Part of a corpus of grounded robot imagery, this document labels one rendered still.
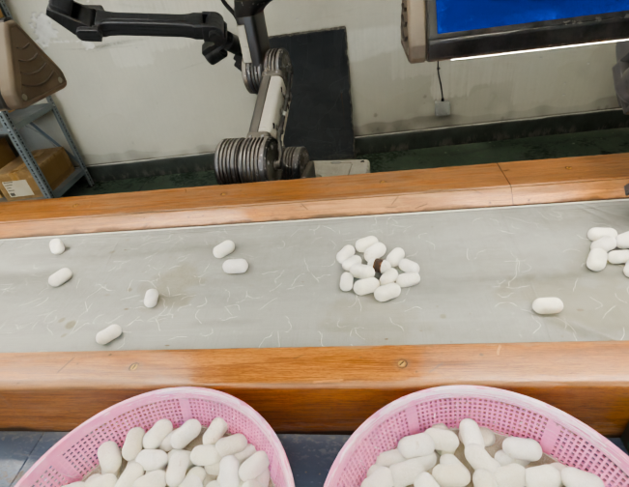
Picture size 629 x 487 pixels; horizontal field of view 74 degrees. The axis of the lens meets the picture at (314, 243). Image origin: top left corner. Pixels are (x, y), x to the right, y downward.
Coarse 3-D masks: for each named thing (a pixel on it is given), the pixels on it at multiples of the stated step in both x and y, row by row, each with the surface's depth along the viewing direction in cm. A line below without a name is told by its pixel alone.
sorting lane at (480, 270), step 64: (0, 256) 77; (64, 256) 74; (128, 256) 71; (192, 256) 69; (256, 256) 66; (320, 256) 64; (384, 256) 62; (448, 256) 60; (512, 256) 58; (576, 256) 57; (0, 320) 62; (64, 320) 60; (128, 320) 58; (192, 320) 56; (256, 320) 55; (320, 320) 53; (384, 320) 52; (448, 320) 51; (512, 320) 49; (576, 320) 48
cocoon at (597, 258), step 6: (594, 252) 54; (600, 252) 54; (606, 252) 54; (588, 258) 54; (594, 258) 53; (600, 258) 53; (606, 258) 53; (588, 264) 54; (594, 264) 53; (600, 264) 53; (594, 270) 53; (600, 270) 53
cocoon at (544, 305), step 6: (540, 300) 49; (546, 300) 49; (552, 300) 49; (558, 300) 49; (534, 306) 49; (540, 306) 48; (546, 306) 48; (552, 306) 48; (558, 306) 48; (540, 312) 49; (546, 312) 49; (552, 312) 49
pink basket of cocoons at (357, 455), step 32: (384, 416) 39; (416, 416) 40; (448, 416) 41; (480, 416) 40; (512, 416) 39; (544, 416) 37; (352, 448) 37; (384, 448) 40; (544, 448) 38; (576, 448) 36; (608, 448) 34; (352, 480) 37; (608, 480) 34
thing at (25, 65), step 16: (0, 32) 37; (16, 32) 38; (0, 48) 37; (16, 48) 38; (32, 48) 40; (0, 64) 38; (16, 64) 38; (32, 64) 40; (48, 64) 42; (0, 80) 38; (16, 80) 38; (32, 80) 40; (48, 80) 42; (64, 80) 44; (0, 96) 38; (16, 96) 38; (32, 96) 40
